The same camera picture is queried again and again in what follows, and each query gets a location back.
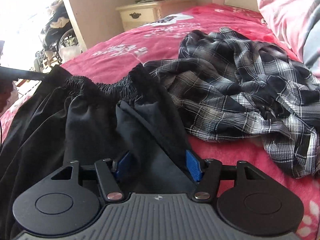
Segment grey-blue cloth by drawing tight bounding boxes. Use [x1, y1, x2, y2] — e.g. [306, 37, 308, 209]
[302, 5, 320, 78]

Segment black and white plaid shirt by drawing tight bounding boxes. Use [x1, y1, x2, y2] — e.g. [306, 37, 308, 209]
[144, 27, 320, 179]

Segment heap of clothes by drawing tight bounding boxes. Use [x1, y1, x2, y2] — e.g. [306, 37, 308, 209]
[40, 0, 75, 48]

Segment wheelchair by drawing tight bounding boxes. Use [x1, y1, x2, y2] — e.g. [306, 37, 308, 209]
[34, 27, 83, 73]

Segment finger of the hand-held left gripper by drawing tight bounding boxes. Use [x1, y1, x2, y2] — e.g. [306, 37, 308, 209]
[0, 66, 47, 81]

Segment pink pillow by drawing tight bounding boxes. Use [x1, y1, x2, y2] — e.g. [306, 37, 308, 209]
[256, 0, 320, 64]

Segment dark grey shorts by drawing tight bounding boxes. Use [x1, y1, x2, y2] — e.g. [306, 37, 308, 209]
[0, 64, 200, 240]

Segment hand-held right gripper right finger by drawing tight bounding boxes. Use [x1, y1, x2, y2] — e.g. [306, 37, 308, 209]
[185, 149, 263, 202]

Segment cream nightstand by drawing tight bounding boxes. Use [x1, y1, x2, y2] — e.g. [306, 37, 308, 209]
[115, 0, 198, 32]

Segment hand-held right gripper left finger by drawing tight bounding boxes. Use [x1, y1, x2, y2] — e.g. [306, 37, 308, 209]
[51, 151, 132, 203]

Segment red floral blanket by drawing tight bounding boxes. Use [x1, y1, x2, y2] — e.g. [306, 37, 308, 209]
[0, 2, 320, 240]

